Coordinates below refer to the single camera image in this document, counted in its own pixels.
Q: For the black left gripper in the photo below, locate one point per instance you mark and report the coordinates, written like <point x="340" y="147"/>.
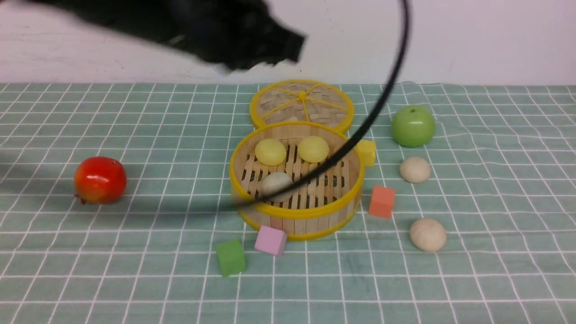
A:
<point x="238" y="34"/>

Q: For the yellow bun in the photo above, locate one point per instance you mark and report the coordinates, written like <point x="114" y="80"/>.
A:
<point x="270" y="152"/>
<point x="313" y="149"/>

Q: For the beige bun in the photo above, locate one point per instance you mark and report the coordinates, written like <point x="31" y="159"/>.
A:
<point x="274" y="182"/>
<point x="428" y="234"/>
<point x="415" y="169"/>

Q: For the woven bamboo steamer lid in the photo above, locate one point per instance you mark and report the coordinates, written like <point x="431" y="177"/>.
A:
<point x="302" y="100"/>

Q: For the bamboo steamer tray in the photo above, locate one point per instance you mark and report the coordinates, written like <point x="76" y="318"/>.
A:
<point x="321" y="207"/>

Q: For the yellow cube block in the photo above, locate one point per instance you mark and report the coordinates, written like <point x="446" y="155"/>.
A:
<point x="367" y="151"/>

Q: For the green toy apple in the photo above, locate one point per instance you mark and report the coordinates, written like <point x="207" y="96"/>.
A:
<point x="413" y="126"/>

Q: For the red toy pomegranate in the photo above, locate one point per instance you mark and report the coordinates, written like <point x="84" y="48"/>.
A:
<point x="100" y="180"/>

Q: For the green checkered tablecloth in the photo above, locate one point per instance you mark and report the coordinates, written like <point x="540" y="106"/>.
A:
<point x="502" y="185"/>

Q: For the pink cube block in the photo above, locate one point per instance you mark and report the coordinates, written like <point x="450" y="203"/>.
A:
<point x="270" y="240"/>

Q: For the green cube block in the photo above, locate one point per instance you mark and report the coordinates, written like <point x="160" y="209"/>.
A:
<point x="231" y="257"/>

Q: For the orange cube block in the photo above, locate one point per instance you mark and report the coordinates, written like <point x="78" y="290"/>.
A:
<point x="382" y="202"/>

